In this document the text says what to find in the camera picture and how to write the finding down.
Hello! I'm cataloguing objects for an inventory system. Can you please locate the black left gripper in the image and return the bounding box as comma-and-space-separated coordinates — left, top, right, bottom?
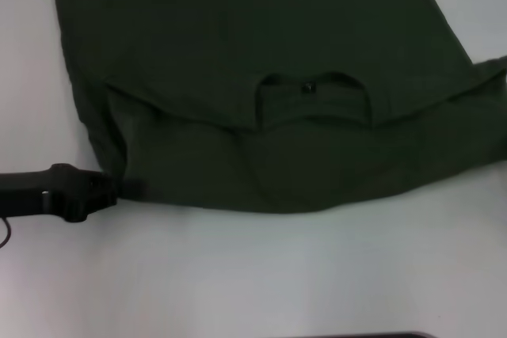
0, 162, 148, 223

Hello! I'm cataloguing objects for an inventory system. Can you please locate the dark green FREE! t-shirt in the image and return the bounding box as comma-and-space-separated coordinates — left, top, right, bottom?
53, 0, 507, 215

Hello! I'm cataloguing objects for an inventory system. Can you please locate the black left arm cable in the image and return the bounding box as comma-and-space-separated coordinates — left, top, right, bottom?
0, 217, 13, 249

